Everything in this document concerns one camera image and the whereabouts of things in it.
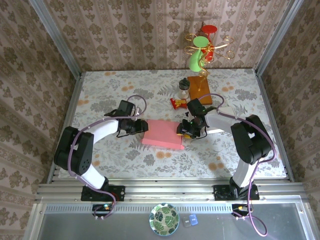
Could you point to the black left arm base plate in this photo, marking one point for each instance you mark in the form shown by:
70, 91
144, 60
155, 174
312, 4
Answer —
117, 193

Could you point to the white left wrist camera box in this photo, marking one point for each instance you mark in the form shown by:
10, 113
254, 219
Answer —
136, 111

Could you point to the pink paper box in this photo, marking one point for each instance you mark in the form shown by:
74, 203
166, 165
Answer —
162, 135

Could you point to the leaf pattern bowl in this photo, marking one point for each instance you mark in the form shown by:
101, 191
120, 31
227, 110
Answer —
164, 219

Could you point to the aluminium frame post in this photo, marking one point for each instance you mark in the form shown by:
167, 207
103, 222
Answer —
277, 37
56, 37

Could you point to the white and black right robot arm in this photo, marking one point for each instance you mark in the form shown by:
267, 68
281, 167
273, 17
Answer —
252, 142

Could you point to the floral tablecloth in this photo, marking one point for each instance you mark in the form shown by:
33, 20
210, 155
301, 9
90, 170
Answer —
150, 85

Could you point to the glass jar with black lid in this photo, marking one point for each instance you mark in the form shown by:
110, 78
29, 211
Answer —
184, 88

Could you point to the aluminium table side rail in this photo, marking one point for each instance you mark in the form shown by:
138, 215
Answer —
265, 95
75, 95

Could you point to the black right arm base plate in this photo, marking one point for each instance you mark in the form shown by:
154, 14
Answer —
220, 193

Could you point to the small blue card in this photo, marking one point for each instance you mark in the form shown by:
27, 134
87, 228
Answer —
193, 219

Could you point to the small black controller board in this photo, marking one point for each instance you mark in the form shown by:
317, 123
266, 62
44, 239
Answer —
240, 208
102, 208

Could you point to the red snack packet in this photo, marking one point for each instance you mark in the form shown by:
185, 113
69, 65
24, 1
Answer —
178, 103

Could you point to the white paper box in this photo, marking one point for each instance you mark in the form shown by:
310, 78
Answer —
228, 110

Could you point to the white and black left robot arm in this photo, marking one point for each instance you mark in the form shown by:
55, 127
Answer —
75, 150

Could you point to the long aluminium frame rail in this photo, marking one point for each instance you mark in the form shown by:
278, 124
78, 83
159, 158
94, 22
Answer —
170, 192

